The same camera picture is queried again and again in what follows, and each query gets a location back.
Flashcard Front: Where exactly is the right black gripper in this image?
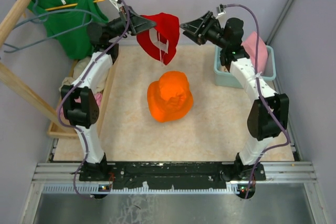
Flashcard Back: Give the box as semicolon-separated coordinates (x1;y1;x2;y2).
178;12;227;50

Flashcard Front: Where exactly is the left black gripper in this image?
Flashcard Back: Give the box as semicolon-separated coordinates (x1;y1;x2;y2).
107;5;158;41

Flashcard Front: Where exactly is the red hat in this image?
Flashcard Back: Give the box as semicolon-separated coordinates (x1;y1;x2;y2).
136;13;180;65

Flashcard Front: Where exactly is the orange bucket hat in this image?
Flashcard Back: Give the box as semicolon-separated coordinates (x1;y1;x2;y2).
146;71;194;123

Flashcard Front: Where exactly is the wooden clothes rack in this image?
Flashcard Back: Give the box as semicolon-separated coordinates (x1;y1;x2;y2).
0;0;119;138

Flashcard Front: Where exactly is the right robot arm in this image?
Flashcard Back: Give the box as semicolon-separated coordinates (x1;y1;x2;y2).
180;12;289;181

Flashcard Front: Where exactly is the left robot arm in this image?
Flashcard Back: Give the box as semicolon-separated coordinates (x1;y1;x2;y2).
59;7;156;181

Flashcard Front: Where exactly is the light blue plastic bin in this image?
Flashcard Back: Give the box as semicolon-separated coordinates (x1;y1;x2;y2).
214;46;276;89

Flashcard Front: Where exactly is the pink hat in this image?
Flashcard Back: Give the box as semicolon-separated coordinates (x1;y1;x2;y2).
241;31;268;73

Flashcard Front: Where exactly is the beige garment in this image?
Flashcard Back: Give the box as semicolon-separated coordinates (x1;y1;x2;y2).
59;57;109;94

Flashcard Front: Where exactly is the green tank top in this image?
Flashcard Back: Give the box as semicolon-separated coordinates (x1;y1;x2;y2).
27;0;109;60

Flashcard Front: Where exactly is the pink garment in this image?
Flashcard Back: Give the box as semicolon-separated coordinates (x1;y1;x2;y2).
60;92;103;118

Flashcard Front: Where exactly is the grey clothes hanger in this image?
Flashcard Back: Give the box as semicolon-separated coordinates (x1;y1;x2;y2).
0;0;103;54

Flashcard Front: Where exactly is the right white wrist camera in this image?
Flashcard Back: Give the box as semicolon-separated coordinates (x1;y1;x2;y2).
215;4;226;20

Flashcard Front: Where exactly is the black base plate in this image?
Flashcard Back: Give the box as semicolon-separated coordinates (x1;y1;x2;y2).
79;161;266;190

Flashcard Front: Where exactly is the aluminium rail frame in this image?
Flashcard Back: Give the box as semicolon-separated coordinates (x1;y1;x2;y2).
32;162;317;199

